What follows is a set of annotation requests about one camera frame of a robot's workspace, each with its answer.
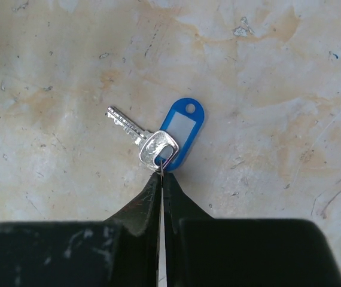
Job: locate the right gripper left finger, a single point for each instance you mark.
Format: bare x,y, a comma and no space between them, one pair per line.
122,250

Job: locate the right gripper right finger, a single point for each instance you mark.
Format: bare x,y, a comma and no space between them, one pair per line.
204,251

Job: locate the blue key tag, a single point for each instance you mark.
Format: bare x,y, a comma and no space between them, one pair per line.
167,148

